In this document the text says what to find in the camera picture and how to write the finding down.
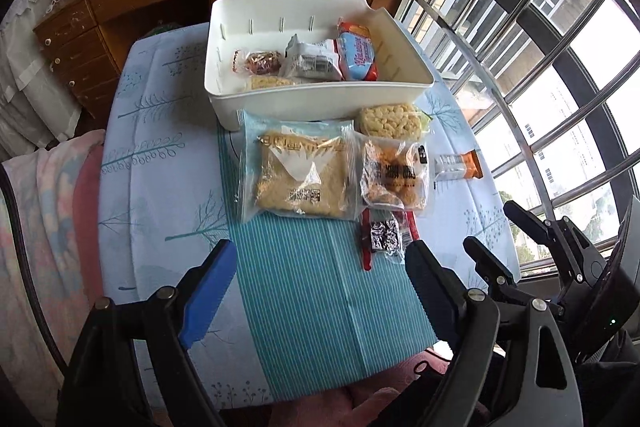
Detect white red snack bag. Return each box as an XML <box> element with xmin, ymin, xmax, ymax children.
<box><xmin>280</xmin><ymin>35</ymin><xmax>343</xmax><ymax>81</ymax></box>

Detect pastel blanket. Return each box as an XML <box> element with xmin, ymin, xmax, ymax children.
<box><xmin>1</xmin><ymin>130</ymin><xmax>105</xmax><ymax>426</ymax></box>

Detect puffed rice cake pack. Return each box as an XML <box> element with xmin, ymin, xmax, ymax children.
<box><xmin>357</xmin><ymin>103</ymin><xmax>425</xmax><ymax>141</ymax></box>

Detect small puffed rice cake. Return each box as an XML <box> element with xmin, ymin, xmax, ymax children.
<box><xmin>245</xmin><ymin>75</ymin><xmax>297</xmax><ymax>91</ymax></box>

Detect sliced bread blue bag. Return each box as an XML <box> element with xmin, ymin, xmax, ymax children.
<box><xmin>238</xmin><ymin>110</ymin><xmax>358</xmax><ymax>223</ymax></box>

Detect dark brownie clear wrapper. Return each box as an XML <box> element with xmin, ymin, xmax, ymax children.
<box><xmin>360</xmin><ymin>208</ymin><xmax>420</xmax><ymax>271</ymax></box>

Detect orange white snack bar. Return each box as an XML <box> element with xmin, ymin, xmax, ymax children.
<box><xmin>434</xmin><ymin>150</ymin><xmax>484</xmax><ymax>182</ymax></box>

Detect light blue tree tablecloth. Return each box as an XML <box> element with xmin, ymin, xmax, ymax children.
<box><xmin>96</xmin><ymin>20</ymin><xmax>522</xmax><ymax>410</ymax></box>

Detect white lace cover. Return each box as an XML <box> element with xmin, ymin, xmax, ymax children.
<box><xmin>1</xmin><ymin>0</ymin><xmax>81</xmax><ymax>160</ymax></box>

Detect white plastic bin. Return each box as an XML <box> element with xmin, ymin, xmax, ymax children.
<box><xmin>204</xmin><ymin>0</ymin><xmax>434</xmax><ymax>131</ymax></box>

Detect green snack packet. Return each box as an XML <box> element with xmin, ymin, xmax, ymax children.
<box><xmin>413</xmin><ymin>106</ymin><xmax>432</xmax><ymax>135</ymax></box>

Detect nut snack clear bag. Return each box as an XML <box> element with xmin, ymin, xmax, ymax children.
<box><xmin>231</xmin><ymin>49</ymin><xmax>282</xmax><ymax>76</ymax></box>

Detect teal striped placemat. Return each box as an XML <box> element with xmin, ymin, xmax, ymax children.
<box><xmin>205</xmin><ymin>131</ymin><xmax>437</xmax><ymax>407</ymax></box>

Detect metal window bars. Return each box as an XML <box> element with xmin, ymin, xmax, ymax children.
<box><xmin>395</xmin><ymin>0</ymin><xmax>639</xmax><ymax>255</ymax></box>

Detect orange cookies clear bag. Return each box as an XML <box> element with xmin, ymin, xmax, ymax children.
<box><xmin>354</xmin><ymin>132</ymin><xmax>432</xmax><ymax>212</ymax></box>

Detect red blue biscuit pack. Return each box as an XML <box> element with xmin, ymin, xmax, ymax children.
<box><xmin>335</xmin><ymin>20</ymin><xmax>378</xmax><ymax>81</ymax></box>

